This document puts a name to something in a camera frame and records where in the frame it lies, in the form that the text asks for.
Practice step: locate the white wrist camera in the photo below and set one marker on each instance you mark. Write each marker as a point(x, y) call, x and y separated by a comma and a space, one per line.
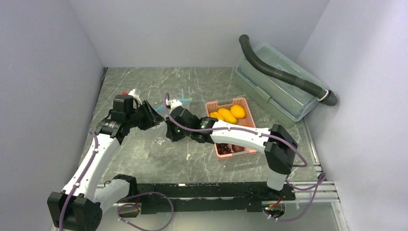
point(135, 93)
point(174, 103)

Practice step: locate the yellow mango left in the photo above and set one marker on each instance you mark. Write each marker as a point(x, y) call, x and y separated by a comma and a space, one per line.
point(227, 115)

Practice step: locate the clear zip top bag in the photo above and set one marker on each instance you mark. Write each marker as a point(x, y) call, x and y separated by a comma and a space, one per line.
point(161, 110)

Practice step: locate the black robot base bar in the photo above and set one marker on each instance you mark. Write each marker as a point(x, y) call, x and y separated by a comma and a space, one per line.
point(196, 197)

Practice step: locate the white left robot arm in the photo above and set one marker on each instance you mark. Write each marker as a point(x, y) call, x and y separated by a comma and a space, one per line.
point(80, 205)

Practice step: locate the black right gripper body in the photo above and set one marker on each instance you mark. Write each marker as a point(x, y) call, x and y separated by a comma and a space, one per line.
point(176, 134)

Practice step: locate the yellow mango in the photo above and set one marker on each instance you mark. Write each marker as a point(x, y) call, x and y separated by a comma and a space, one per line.
point(238, 111)
point(227, 115)

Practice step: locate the yellow mango right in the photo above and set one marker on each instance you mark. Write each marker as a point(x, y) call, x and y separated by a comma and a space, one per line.
point(238, 111)

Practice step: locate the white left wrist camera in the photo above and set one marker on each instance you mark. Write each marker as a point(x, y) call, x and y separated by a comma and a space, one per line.
point(135, 93)

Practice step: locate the dark red round fruit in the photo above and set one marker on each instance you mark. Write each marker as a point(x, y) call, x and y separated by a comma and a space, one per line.
point(237, 148)

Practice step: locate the yellow bell pepper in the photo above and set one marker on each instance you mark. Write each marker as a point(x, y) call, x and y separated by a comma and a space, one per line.
point(216, 115)

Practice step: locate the dark purple grape bunch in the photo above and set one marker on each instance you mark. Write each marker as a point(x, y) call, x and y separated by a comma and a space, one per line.
point(223, 148)

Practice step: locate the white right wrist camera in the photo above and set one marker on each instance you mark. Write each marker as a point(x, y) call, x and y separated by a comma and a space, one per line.
point(174, 103)

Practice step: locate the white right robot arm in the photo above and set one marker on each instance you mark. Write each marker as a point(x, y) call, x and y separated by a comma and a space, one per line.
point(279, 150)

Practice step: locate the green lidded storage box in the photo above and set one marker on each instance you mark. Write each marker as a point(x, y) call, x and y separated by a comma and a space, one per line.
point(288, 104)

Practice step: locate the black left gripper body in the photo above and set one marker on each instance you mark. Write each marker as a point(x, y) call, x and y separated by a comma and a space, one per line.
point(143, 117)

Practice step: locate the pink perforated plastic basket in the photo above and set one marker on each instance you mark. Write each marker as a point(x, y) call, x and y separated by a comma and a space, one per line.
point(215, 105)

